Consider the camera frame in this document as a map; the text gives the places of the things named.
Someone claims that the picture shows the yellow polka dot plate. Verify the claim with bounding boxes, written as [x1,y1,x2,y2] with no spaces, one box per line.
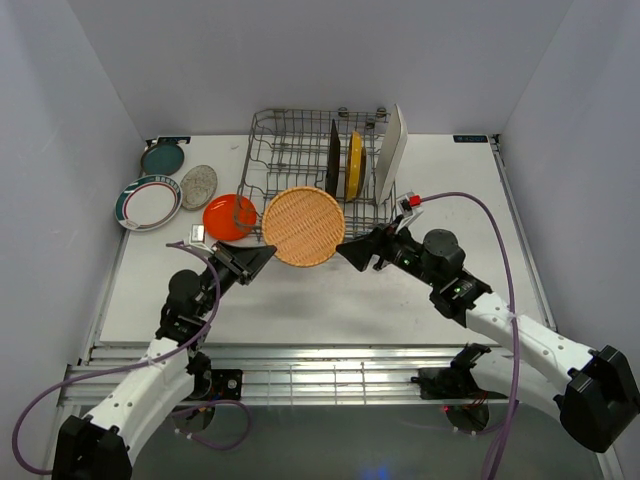
[344,131,367,202]

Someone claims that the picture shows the white rectangular plate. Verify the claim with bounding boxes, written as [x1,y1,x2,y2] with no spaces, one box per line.
[374,104,408,205]

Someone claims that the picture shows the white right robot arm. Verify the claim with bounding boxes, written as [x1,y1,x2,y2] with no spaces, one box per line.
[336,223,639,453]

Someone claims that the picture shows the dark teal round plate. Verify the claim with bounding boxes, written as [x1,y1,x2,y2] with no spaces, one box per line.
[141,143,185,176]

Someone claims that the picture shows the green square glazed plate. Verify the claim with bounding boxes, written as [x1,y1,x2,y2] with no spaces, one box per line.
[325,120,341,198]

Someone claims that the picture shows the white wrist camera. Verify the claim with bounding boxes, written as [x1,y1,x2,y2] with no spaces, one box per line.
[186,224,206,245]
[396,191,423,229]

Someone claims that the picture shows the black label back left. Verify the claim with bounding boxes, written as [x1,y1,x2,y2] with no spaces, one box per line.
[146,136,191,147]

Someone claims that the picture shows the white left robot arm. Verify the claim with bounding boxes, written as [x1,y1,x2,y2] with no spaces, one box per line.
[52,242,276,479]

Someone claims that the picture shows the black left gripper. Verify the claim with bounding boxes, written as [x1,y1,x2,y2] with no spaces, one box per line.
[195,240,277,318]

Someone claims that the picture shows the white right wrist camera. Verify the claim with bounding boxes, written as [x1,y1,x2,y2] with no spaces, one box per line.
[396,191,423,229]

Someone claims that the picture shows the orange round plate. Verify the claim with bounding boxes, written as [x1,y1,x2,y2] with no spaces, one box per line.
[202,194,258,242]

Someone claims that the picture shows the speckled beige oval plate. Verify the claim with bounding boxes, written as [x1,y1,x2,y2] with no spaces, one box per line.
[180,165,218,211]

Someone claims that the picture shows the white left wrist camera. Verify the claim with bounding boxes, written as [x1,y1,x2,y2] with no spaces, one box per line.
[186,224,206,245]

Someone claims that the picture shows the woven bamboo round plate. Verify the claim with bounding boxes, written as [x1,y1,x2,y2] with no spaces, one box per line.
[261,186,346,268]

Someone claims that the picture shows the grey wire dish rack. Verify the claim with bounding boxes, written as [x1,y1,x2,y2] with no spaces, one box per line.
[234,107,397,243]

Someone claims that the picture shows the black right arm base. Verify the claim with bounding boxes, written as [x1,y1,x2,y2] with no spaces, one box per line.
[410,367,505,401]

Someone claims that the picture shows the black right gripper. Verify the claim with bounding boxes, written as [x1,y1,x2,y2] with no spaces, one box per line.
[335,215,440,289]

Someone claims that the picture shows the white plate striped rim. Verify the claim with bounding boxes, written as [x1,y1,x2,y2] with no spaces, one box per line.
[114,174,183,232]

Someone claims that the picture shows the black xdof label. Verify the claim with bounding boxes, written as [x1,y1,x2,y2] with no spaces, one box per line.
[453,134,489,144]

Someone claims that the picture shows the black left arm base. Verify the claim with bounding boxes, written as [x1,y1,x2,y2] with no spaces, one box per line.
[201,369,244,401]

